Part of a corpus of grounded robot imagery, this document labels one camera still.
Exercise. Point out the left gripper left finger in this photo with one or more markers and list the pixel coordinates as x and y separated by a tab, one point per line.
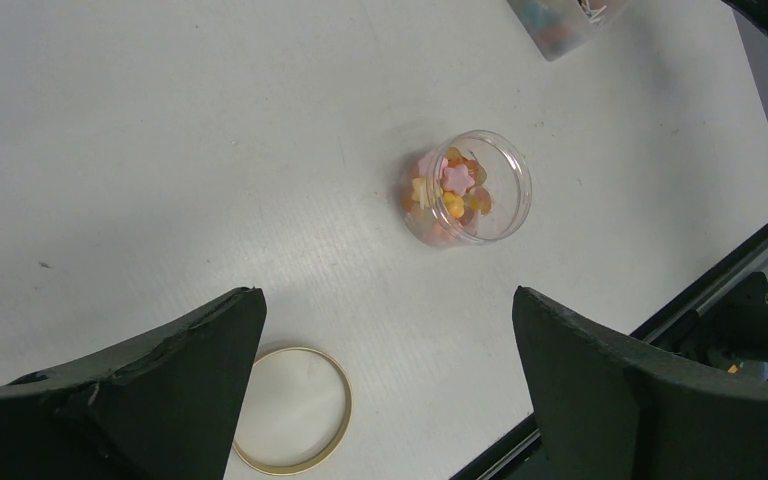
161	405

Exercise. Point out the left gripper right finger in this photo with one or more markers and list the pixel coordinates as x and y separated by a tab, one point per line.
609	406

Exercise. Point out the clear plastic jar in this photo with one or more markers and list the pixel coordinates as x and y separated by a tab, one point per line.
472	189

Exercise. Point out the clear compartment candy box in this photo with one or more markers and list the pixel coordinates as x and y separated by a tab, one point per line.
559	26

